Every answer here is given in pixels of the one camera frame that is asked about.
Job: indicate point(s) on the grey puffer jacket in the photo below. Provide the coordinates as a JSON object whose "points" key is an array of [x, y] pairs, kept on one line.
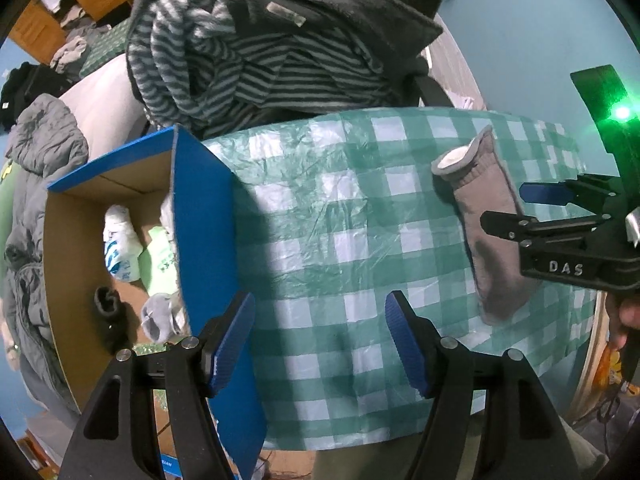
{"points": [[46, 144]]}

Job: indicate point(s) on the white grey sock bundle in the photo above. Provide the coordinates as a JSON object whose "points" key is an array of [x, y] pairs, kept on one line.
{"points": [[164, 316]]}

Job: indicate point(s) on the green white plastic bag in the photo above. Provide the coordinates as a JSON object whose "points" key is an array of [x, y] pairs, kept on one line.
{"points": [[157, 263]]}

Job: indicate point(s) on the black clothes pile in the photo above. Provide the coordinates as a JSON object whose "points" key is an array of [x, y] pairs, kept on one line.
{"points": [[23, 85]]}

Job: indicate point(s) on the green checkered tablecloth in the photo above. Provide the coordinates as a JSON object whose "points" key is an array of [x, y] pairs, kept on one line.
{"points": [[333, 213]]}

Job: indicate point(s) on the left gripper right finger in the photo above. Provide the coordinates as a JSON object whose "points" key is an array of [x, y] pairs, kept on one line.
{"points": [[523, 436]]}

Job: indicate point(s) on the blue cardboard box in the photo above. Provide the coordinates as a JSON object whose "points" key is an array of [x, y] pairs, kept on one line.
{"points": [[138, 176]]}

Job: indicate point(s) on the striped grey sweater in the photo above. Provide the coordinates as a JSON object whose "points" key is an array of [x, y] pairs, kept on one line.
{"points": [[194, 66]]}

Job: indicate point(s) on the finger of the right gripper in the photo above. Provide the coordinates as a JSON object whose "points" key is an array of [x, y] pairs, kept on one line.
{"points": [[587, 233], [584, 190]]}

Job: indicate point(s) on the person right hand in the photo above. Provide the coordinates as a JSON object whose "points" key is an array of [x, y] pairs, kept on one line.
{"points": [[624, 315]]}

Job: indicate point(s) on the grey fleece-lined sock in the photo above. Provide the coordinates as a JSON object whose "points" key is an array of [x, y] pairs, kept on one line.
{"points": [[479, 182]]}

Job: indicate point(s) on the white sofa cushion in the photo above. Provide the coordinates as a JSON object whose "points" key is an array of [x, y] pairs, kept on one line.
{"points": [[105, 109]]}

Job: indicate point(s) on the white blue striped sock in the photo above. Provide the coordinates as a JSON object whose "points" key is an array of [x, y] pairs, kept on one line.
{"points": [[121, 245]]}

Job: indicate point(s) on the wooden cabinet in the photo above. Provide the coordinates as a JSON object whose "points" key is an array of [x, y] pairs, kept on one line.
{"points": [[65, 5]]}

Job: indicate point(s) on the green checkered folded blanket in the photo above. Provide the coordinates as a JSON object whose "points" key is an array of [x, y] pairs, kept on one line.
{"points": [[109, 46]]}

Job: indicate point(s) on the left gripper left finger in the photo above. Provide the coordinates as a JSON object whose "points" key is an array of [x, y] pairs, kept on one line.
{"points": [[116, 436]]}

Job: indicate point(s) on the green plush pillow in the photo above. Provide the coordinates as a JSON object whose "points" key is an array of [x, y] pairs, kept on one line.
{"points": [[9, 174]]}

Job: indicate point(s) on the black sock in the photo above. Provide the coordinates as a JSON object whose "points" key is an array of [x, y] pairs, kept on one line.
{"points": [[111, 319]]}

